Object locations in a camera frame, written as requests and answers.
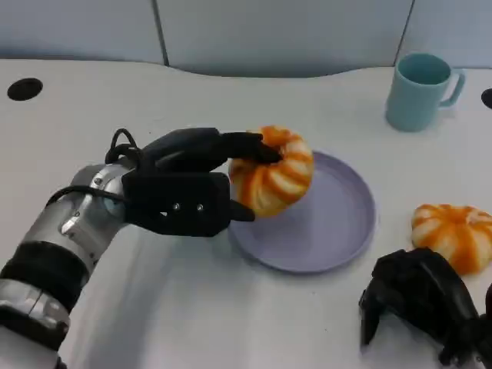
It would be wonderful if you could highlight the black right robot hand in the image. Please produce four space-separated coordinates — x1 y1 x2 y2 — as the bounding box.
359 248 492 366

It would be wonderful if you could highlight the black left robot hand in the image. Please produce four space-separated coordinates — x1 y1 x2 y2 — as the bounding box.
134 128 282 223

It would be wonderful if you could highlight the orange and white bread roll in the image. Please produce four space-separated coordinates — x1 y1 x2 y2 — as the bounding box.
228 125 314 218
411 203 492 276

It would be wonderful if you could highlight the lilac plate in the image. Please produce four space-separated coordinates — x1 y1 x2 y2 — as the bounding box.
226 150 377 274

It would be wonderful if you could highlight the grey partition panel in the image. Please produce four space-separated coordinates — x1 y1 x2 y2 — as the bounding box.
153 0 416 78
397 0 492 70
0 0 168 66

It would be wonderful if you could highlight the pale green mug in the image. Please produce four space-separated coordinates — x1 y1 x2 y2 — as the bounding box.
385 52 466 133

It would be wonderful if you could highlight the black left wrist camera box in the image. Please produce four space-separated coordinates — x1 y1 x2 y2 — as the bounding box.
121 171 231 238

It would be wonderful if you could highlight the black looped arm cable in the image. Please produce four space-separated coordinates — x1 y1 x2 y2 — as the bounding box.
105 128 144 167

